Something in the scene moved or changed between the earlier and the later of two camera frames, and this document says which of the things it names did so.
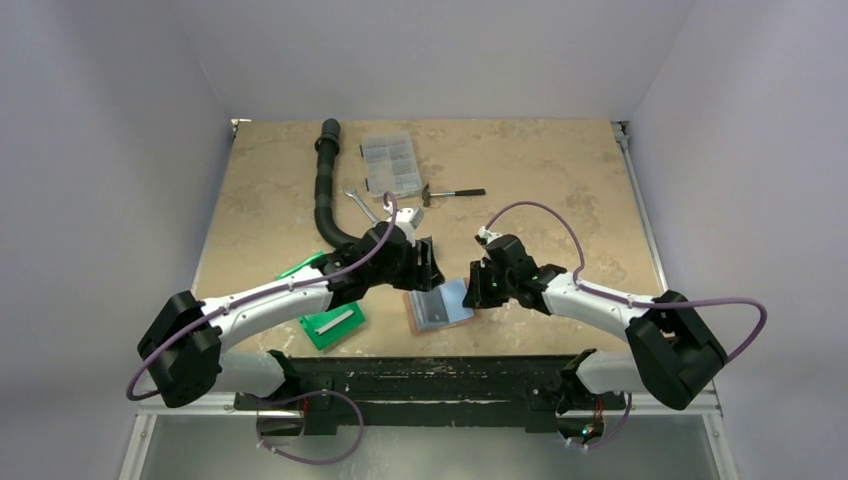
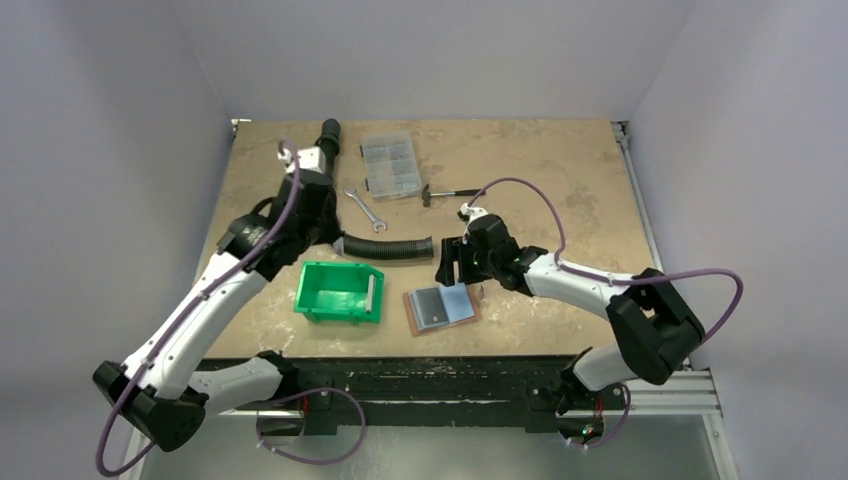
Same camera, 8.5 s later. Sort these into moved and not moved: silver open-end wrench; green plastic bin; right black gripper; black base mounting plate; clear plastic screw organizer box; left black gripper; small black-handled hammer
Moved: green plastic bin; right black gripper; left black gripper
Not moved: clear plastic screw organizer box; black base mounting plate; small black-handled hammer; silver open-end wrench
